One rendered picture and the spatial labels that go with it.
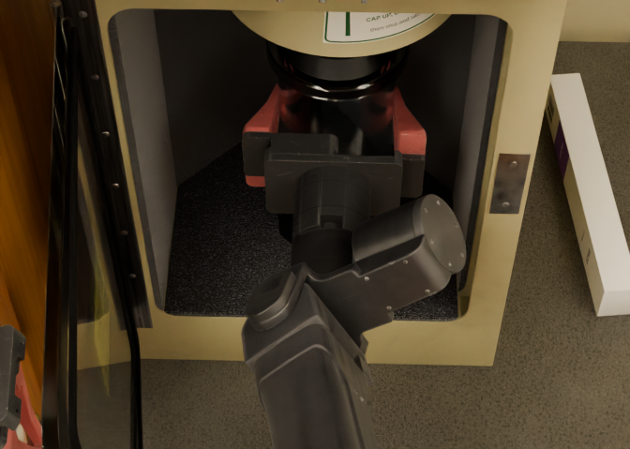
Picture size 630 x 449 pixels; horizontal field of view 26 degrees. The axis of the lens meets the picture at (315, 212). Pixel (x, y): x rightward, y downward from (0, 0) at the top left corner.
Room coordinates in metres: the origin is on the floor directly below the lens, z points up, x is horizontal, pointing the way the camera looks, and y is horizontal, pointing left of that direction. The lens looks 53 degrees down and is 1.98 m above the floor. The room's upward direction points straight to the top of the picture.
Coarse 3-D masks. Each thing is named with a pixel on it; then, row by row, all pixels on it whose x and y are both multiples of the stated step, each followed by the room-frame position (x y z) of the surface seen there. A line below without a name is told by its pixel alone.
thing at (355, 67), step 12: (288, 60) 0.70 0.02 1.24; (300, 60) 0.69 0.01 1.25; (312, 60) 0.69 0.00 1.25; (324, 60) 0.69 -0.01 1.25; (336, 60) 0.69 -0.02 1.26; (348, 60) 0.69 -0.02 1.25; (360, 60) 0.69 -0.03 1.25; (372, 60) 0.69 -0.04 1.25; (384, 60) 0.69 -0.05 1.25; (312, 72) 0.68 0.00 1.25; (324, 72) 0.68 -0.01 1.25; (336, 72) 0.68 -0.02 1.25; (348, 72) 0.68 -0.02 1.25; (360, 72) 0.68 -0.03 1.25; (372, 72) 0.68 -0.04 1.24
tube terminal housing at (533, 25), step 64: (128, 0) 0.62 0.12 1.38; (192, 0) 0.62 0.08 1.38; (256, 0) 0.62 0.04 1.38; (384, 0) 0.62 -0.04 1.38; (448, 0) 0.62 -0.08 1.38; (512, 0) 0.62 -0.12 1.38; (512, 64) 0.62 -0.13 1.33; (512, 128) 0.61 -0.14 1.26; (512, 256) 0.61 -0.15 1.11; (192, 320) 0.62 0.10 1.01
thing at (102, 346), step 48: (96, 192) 0.56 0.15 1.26; (48, 240) 0.43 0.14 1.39; (96, 240) 0.52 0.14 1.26; (48, 288) 0.40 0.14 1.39; (96, 288) 0.49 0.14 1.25; (48, 336) 0.37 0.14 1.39; (96, 336) 0.45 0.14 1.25; (48, 384) 0.34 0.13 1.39; (96, 384) 0.42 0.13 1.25; (48, 432) 0.31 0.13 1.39; (96, 432) 0.39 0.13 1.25
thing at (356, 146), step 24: (408, 48) 0.71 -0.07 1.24; (288, 72) 0.69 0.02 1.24; (384, 72) 0.69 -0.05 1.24; (288, 96) 0.70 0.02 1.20; (312, 96) 0.67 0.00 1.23; (384, 96) 0.69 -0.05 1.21; (288, 120) 0.70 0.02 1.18; (312, 120) 0.68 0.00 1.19; (336, 120) 0.68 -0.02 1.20; (360, 120) 0.68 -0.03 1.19; (384, 120) 0.70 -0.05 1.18; (360, 144) 0.68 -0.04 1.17; (384, 144) 0.70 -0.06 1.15; (288, 216) 0.70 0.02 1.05
